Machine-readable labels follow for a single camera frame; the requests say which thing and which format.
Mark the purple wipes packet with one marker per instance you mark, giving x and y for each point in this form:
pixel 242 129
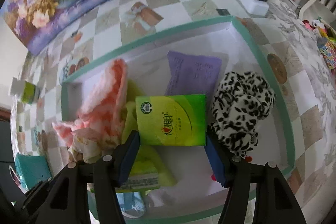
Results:
pixel 192 74

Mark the pink white knitted cloth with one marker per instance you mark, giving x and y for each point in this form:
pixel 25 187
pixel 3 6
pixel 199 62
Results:
pixel 99 116

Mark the black white leopard scrunchie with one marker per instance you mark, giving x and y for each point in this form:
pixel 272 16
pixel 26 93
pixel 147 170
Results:
pixel 239 103

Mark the patterned tablecloth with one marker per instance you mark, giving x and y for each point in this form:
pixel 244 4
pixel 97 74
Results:
pixel 309 89

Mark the green microfiber cloth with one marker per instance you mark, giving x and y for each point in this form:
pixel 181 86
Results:
pixel 147 159

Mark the green tissue packet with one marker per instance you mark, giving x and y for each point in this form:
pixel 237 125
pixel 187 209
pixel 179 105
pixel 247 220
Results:
pixel 178 121

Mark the green white small box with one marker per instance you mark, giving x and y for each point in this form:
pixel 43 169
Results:
pixel 138 183

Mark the red pink yarn bow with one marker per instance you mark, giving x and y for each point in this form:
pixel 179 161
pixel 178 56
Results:
pixel 247 159

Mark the blue face mask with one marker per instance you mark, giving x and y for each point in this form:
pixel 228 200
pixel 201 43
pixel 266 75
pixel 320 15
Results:
pixel 131 204

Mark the colorful toy pile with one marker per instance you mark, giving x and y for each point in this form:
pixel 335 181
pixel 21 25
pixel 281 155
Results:
pixel 325 39

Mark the white green-label pill bottle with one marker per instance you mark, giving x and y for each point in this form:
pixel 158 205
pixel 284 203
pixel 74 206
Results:
pixel 24 91

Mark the teal embossed pouch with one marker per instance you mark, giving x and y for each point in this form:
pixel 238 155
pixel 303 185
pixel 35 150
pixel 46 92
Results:
pixel 31 170

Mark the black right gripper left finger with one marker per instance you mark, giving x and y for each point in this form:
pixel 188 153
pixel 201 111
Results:
pixel 109 173

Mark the pink floral fabric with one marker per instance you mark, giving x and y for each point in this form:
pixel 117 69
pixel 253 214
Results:
pixel 88 145

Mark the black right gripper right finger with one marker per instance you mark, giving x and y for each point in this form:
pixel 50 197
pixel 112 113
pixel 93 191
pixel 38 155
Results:
pixel 233 173

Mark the white teal-rim box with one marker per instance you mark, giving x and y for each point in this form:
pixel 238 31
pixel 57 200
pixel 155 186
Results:
pixel 195 196

